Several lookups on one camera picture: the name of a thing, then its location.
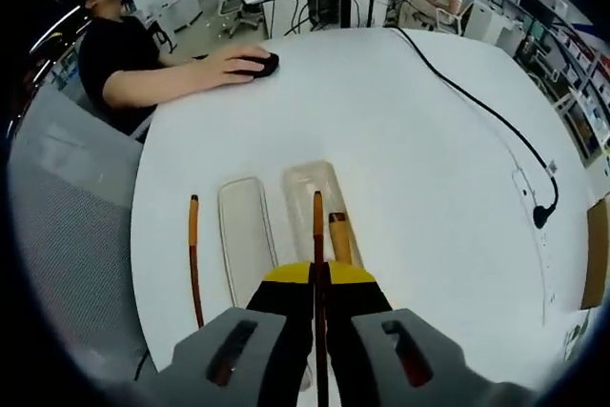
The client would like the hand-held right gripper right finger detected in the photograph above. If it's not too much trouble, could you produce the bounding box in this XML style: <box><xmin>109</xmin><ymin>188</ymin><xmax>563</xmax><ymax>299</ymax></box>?
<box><xmin>321</xmin><ymin>261</ymin><xmax>478</xmax><ymax>407</ymax></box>

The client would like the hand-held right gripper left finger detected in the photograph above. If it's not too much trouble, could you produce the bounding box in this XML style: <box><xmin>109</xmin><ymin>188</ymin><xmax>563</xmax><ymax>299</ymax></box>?
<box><xmin>161</xmin><ymin>261</ymin><xmax>319</xmax><ymax>407</ymax></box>

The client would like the beige cutlery case lid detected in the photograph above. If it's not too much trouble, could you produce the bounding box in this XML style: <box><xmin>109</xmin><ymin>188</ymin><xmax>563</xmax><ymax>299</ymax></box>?
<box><xmin>217</xmin><ymin>176</ymin><xmax>280</xmax><ymax>309</ymax></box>

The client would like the wooden spoon utensil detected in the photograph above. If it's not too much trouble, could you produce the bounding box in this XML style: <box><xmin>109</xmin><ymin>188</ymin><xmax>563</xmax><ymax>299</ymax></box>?
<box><xmin>327</xmin><ymin>211</ymin><xmax>355</xmax><ymax>266</ymax></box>

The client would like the wooden chopstick utensil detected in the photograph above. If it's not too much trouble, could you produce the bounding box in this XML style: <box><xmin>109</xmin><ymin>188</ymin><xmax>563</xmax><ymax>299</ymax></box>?
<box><xmin>189</xmin><ymin>193</ymin><xmax>206</xmax><ymax>331</ymax></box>
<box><xmin>312</xmin><ymin>191</ymin><xmax>331</xmax><ymax>407</ymax></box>

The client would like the beige cutlery case base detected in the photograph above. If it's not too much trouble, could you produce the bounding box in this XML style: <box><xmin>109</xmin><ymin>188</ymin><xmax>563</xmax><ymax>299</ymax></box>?
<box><xmin>282</xmin><ymin>158</ymin><xmax>366</xmax><ymax>271</ymax></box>

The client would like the brown cardboard box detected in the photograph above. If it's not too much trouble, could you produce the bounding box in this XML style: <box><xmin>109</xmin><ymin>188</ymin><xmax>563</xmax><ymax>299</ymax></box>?
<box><xmin>579</xmin><ymin>198</ymin><xmax>610</xmax><ymax>312</ymax></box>

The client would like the grey mesh office chair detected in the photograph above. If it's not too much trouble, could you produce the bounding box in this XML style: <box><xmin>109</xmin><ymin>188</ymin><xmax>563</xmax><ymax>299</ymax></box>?
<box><xmin>8</xmin><ymin>85</ymin><xmax>161</xmax><ymax>375</ymax></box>

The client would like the black computer mouse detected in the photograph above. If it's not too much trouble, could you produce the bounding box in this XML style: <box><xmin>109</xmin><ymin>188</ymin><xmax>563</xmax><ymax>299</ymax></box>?
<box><xmin>236</xmin><ymin>51</ymin><xmax>281</xmax><ymax>78</ymax></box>

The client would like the storage shelf with white bins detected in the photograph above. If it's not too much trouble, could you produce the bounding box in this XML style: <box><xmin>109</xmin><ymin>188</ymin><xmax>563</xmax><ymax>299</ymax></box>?
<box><xmin>521</xmin><ymin>0</ymin><xmax>610</xmax><ymax>160</ymax></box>

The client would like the white office chair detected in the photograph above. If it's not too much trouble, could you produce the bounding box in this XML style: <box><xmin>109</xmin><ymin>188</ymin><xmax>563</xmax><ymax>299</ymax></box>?
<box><xmin>207</xmin><ymin>0</ymin><xmax>264</xmax><ymax>39</ymax></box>

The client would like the black power cable with plug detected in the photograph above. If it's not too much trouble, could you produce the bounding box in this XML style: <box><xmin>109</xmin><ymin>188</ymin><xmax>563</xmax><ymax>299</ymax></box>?
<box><xmin>394</xmin><ymin>27</ymin><xmax>559</xmax><ymax>231</ymax></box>

